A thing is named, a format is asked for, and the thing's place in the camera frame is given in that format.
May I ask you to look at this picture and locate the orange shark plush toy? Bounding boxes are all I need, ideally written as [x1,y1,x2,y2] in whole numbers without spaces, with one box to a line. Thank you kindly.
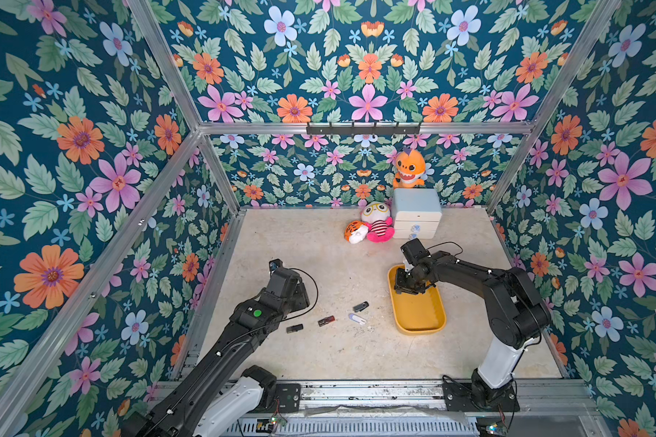
[393,149,426,189]

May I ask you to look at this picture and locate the small orange tiger plush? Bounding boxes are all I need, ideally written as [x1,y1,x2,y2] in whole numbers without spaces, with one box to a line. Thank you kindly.
[344,220,369,244]

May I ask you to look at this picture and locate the white blue usb flash drive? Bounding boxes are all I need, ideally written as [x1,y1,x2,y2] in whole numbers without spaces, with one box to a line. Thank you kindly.
[348,313,366,326]

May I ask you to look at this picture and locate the white ventilation grille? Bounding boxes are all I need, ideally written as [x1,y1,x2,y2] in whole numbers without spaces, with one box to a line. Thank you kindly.
[223,417,479,436]

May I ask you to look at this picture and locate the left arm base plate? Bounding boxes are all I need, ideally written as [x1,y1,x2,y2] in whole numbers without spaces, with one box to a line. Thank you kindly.
[251,383,302,414]

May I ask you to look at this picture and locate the dark red usb flash drive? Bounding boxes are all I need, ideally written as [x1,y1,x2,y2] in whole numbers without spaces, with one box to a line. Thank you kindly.
[318,316,335,327]

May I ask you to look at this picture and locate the black silver usb flash drive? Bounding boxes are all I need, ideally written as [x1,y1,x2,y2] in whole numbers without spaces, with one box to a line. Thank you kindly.
[353,302,369,313]

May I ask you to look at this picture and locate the black hook rail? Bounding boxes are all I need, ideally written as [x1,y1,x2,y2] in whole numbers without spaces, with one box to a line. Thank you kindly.
[305,122,422,137]

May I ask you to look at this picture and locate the pink striped owl plush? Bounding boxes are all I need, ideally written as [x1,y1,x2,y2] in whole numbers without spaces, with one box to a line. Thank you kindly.
[361,202,395,243]

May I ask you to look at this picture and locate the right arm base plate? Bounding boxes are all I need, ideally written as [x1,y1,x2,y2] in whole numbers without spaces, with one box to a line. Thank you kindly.
[442,375,520,413]

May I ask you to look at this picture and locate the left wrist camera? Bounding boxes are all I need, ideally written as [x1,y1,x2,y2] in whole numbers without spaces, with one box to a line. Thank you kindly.
[269,259,284,274]

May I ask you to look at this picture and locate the white mini drawer cabinet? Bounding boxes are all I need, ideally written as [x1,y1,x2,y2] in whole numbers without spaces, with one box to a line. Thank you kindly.
[391,188,442,240]

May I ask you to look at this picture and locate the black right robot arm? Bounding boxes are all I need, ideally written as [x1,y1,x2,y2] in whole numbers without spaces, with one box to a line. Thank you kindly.
[394,239,551,397]

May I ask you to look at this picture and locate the yellow plastic storage tray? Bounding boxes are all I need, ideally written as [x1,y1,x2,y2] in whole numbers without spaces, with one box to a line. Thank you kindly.
[387,264,448,336]

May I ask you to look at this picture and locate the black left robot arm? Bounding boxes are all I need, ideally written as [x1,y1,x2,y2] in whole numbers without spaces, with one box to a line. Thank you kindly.
[121,260,313,436]

